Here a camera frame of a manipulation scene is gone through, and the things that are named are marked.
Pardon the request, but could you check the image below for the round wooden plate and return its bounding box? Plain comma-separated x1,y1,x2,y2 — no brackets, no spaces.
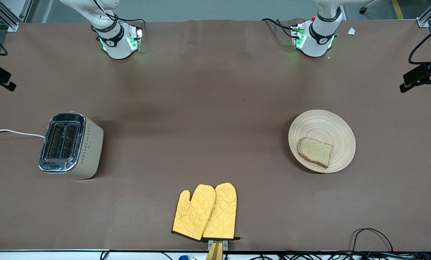
288,109,356,174

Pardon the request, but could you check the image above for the slice of brown bread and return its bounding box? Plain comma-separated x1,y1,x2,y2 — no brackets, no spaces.
297,137,334,169

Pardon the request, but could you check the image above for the beige chrome two-slot toaster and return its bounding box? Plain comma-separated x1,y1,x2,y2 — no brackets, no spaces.
38,112,104,180

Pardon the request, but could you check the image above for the brown table cover sheet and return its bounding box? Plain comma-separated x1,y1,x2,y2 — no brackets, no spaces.
0,19,431,252

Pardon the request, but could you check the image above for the yellow quilted oven mitt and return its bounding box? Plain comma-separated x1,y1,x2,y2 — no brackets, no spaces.
172,184,216,242
202,182,241,241

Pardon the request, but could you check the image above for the white toaster power cord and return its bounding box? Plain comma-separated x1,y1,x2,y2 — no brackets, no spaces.
0,129,46,139

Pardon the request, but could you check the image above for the black right arm base cable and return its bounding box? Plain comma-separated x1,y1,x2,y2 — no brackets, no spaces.
92,0,146,39

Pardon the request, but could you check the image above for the black arm base cable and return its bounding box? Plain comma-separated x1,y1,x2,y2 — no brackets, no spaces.
92,0,146,39
261,18,296,39

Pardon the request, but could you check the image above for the black looped cable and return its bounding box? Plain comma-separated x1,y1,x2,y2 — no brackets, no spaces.
352,227,394,253

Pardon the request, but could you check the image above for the black left arm base cable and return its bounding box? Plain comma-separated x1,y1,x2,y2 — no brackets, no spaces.
261,18,296,39

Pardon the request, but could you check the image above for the black cable bundle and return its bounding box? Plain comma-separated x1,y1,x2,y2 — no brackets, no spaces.
250,251,431,260

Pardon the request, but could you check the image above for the small metal bracket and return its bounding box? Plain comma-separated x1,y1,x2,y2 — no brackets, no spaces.
208,239,229,250

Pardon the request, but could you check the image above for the yellow wooden post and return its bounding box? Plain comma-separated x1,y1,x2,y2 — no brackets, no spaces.
205,241,224,260

